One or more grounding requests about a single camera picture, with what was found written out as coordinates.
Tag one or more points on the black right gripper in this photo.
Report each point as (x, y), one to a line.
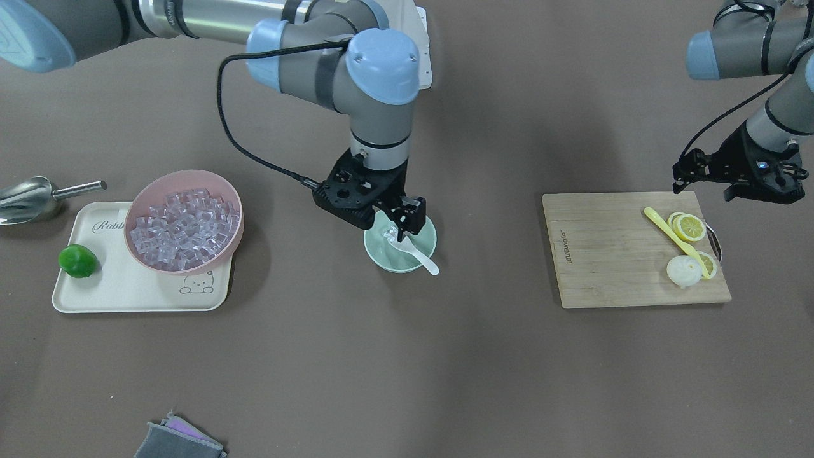
(397, 185)

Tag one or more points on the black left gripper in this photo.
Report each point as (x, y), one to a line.
(739, 152)

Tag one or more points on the white ceramic spoon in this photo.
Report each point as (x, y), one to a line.
(407, 246)

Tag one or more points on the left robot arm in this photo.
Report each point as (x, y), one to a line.
(746, 39)

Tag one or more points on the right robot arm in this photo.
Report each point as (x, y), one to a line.
(341, 55)

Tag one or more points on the mint green bowl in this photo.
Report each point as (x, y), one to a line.
(390, 259)

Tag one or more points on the pile of clear ice cubes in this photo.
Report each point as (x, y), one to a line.
(187, 231)

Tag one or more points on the pink bowl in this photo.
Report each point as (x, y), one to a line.
(155, 193)

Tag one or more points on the metal ice scoop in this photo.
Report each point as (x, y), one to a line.
(39, 199)

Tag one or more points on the lemon slice stack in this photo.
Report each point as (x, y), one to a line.
(688, 227)

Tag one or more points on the yellow plastic knife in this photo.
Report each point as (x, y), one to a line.
(690, 251)

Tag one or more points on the single lemon slice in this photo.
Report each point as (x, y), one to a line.
(710, 263)

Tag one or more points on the wooden cutting board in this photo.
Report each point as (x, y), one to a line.
(607, 253)

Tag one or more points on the cream rabbit tray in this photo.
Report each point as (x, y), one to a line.
(121, 284)

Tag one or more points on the grey and purple cloth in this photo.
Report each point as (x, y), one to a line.
(175, 436)

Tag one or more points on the green lime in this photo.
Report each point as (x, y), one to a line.
(78, 261)

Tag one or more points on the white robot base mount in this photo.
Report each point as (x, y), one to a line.
(417, 27)

